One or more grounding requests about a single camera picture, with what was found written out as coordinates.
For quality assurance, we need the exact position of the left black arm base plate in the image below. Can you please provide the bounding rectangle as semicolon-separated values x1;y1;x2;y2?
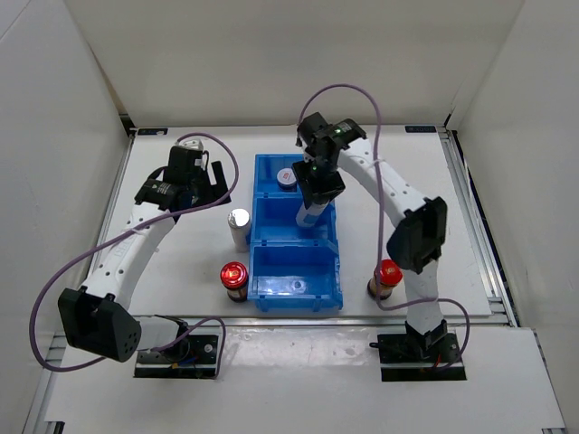
133;328;221;380

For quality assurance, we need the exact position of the near blue storage bin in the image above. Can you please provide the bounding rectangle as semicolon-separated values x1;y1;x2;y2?
248;241;343;313

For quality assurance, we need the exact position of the white-lid spice jar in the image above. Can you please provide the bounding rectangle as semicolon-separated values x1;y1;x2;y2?
276;167;298;192

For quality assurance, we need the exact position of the black logo label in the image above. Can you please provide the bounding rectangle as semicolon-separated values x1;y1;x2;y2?
137;128;168;136
404;125;437;134

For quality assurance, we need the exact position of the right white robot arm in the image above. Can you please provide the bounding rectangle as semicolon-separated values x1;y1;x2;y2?
292;112;448;362

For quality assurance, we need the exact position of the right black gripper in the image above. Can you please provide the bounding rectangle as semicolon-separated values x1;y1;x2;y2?
292;156;346;209

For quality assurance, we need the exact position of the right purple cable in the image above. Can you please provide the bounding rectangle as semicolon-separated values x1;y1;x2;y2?
298;83;471;372

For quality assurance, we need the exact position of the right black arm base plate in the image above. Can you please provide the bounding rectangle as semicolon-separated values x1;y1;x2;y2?
369;333;467;382

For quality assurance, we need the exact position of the red-lid sauce jar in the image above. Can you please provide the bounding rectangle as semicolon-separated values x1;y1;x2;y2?
366;259;403;300
220;261;249;303

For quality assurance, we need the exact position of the left red-lid sauce jar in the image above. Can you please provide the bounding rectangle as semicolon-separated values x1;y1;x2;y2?
220;261;249;303

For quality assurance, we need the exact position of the right red-lid sauce jar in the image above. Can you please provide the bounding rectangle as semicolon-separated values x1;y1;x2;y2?
366;259;403;300

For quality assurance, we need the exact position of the left black logo label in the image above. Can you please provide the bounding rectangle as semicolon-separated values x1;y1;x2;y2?
137;128;168;136

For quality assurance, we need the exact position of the silver-lid blue-label bottle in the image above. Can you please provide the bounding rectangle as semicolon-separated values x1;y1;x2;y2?
227;208;251;252
295;203;327;229

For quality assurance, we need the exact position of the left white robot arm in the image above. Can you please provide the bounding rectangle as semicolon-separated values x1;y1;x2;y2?
58;139;230;362

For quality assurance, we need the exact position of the right black logo label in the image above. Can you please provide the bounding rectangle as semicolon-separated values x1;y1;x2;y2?
404;125;437;134

